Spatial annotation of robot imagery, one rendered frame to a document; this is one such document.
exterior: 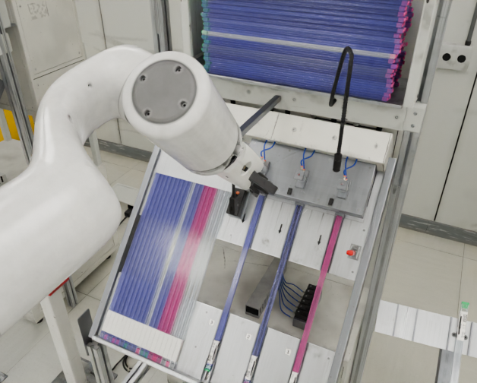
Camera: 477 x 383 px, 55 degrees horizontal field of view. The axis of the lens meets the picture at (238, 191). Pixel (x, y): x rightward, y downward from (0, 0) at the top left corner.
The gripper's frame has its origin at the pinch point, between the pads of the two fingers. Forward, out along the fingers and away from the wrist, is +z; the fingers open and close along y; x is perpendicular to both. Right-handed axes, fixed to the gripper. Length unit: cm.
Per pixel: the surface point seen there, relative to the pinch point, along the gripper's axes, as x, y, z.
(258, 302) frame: 25, -4, 87
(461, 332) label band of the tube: 1, -49, 39
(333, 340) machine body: 22, -31, 86
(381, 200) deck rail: -18, -21, 52
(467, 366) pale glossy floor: 6, -91, 168
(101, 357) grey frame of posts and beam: 65, 26, 71
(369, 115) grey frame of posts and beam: -34, -8, 45
